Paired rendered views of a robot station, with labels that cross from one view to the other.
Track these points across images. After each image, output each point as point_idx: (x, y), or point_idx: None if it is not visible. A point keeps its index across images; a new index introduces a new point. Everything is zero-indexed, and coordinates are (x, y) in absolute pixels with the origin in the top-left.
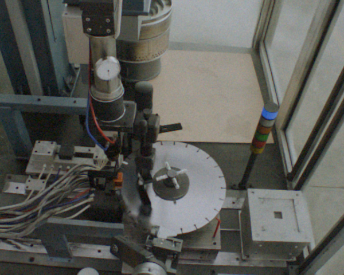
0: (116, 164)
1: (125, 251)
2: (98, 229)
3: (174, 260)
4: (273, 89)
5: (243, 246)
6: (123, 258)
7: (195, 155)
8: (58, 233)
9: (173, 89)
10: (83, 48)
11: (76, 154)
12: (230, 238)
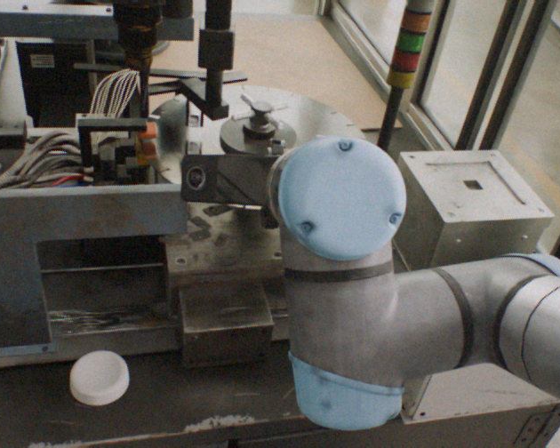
0: (146, 83)
1: (228, 170)
2: (130, 203)
3: None
4: (376, 54)
5: (416, 266)
6: (222, 192)
7: (289, 100)
8: (24, 240)
9: (200, 68)
10: None
11: (34, 139)
12: None
